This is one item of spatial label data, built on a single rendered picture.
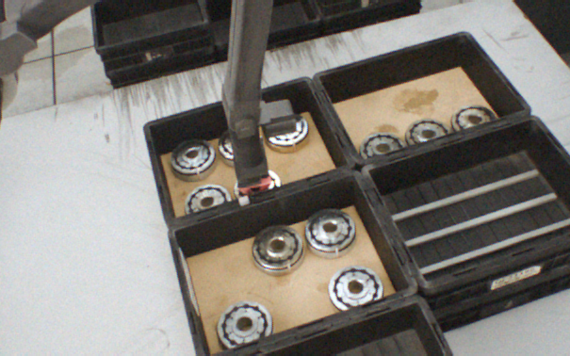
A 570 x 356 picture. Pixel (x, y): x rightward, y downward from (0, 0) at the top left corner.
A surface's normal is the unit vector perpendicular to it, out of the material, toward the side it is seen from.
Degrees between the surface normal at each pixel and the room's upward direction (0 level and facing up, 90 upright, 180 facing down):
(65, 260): 0
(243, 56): 100
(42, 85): 0
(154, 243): 0
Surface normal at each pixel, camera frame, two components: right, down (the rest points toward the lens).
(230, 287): -0.10, -0.63
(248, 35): 0.22, 0.85
